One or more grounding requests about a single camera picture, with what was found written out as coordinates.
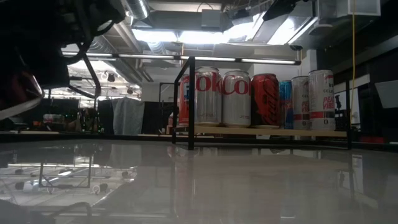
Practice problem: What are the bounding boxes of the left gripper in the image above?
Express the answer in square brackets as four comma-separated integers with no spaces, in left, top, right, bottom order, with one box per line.
[0,0,126,90]

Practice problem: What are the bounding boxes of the silver blue Red Bull can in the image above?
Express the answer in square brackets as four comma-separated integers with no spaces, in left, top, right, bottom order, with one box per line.
[279,80,294,130]

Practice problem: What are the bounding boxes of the silver Diet Coke can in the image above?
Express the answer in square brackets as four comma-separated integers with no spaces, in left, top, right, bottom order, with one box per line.
[221,70,252,128]
[194,65,223,127]

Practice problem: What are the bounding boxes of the white Celsius can black lid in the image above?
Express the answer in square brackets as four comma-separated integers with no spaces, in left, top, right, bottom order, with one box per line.
[292,75,310,131]
[307,69,336,131]

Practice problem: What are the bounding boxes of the Fanta soda can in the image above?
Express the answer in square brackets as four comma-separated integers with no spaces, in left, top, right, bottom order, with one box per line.
[178,74,190,125]

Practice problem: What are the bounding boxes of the black partition screen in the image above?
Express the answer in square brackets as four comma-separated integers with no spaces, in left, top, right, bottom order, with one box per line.
[30,98,80,131]

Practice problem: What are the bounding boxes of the colourful wrapped package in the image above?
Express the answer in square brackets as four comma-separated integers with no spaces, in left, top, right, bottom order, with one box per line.
[42,113,65,124]

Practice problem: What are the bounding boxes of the long fluorescent light bar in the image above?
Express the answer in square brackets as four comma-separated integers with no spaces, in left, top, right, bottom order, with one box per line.
[62,51,302,66]

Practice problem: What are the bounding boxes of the person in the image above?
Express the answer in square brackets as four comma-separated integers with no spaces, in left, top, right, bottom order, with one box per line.
[67,107,100,133]

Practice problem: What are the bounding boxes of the white ventilation unit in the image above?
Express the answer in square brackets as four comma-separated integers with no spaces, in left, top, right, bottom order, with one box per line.
[337,0,382,17]

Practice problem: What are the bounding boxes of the grey hanging cloth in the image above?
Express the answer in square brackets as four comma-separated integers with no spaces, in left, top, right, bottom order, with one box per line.
[111,98,146,136]

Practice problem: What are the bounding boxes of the black mesh cart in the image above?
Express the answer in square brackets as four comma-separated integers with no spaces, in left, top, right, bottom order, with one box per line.
[332,95,351,133]

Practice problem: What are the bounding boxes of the grey tilted panel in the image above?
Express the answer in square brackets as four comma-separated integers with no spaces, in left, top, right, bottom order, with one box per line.
[374,80,398,109]

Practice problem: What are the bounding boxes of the grey rectangular air duct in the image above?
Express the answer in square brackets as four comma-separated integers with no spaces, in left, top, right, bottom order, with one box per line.
[251,1,320,47]

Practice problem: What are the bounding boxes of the silver spiral air duct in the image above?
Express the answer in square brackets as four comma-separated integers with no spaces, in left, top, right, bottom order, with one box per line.
[90,35,144,86]

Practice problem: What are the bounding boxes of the wooden shelf black metal frame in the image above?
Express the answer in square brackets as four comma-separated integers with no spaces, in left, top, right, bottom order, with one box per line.
[172,57,354,150]

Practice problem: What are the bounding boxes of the black rectangular frame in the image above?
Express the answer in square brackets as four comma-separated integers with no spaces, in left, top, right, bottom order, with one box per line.
[159,82,177,135]

